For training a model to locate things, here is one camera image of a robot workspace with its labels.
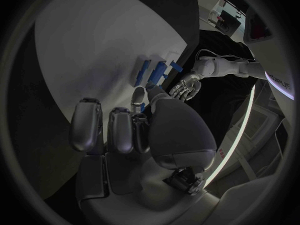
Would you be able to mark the glowing light bar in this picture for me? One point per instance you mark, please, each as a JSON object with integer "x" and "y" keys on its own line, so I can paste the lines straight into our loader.
{"x": 243, "y": 125}

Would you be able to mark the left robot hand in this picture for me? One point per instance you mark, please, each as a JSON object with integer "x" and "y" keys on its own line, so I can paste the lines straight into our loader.
{"x": 187, "y": 87}

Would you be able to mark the desk with black screen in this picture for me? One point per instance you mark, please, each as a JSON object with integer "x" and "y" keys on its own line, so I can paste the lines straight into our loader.
{"x": 228, "y": 21}

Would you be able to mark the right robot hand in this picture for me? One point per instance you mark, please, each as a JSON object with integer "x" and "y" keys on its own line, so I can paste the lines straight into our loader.
{"x": 180, "y": 135}

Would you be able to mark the white task board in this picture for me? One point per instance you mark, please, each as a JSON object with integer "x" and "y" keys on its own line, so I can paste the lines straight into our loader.
{"x": 93, "y": 50}

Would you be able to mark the blue wide block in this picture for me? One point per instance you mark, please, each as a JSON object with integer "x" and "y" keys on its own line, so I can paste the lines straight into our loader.
{"x": 157, "y": 71}

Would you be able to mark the blue peg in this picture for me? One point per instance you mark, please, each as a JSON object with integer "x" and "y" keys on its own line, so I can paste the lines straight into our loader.
{"x": 176, "y": 66}

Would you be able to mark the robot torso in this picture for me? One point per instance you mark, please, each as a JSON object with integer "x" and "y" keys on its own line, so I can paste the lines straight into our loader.
{"x": 274, "y": 60}

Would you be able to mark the small blue plug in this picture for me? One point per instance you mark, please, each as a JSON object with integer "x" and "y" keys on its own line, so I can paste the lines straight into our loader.
{"x": 164, "y": 76}
{"x": 143, "y": 107}

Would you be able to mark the blue long block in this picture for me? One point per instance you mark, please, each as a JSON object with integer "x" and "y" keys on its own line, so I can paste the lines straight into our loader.
{"x": 142, "y": 73}

